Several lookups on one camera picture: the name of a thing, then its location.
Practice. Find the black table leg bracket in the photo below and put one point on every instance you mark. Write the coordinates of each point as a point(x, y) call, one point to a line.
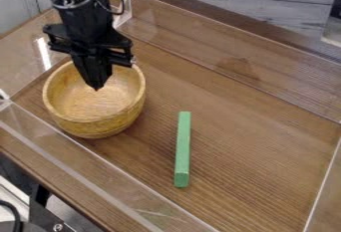
point(41, 216)

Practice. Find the green wooden block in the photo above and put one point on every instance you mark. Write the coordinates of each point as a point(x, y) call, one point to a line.
point(183, 151)

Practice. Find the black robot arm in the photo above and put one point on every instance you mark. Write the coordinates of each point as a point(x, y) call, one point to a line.
point(88, 37)

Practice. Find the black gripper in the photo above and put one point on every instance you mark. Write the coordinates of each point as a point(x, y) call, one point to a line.
point(88, 37)

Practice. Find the clear acrylic tray walls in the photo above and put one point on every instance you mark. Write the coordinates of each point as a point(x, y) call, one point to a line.
point(266, 129)

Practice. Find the brown wooden bowl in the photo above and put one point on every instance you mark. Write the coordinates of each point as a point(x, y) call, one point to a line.
point(89, 113)

